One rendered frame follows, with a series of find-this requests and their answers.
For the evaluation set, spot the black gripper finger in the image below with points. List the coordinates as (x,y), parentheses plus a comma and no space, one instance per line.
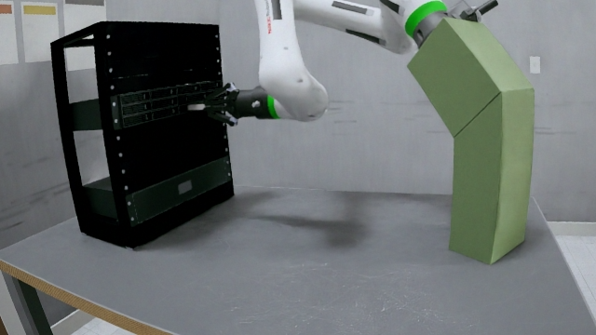
(209,101)
(231,121)

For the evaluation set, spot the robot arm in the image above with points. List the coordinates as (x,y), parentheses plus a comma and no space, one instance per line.
(281,64)

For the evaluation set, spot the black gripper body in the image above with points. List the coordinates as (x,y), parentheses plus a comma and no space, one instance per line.
(242,103)

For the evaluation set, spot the black server rack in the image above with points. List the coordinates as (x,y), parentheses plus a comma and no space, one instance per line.
(162,171)

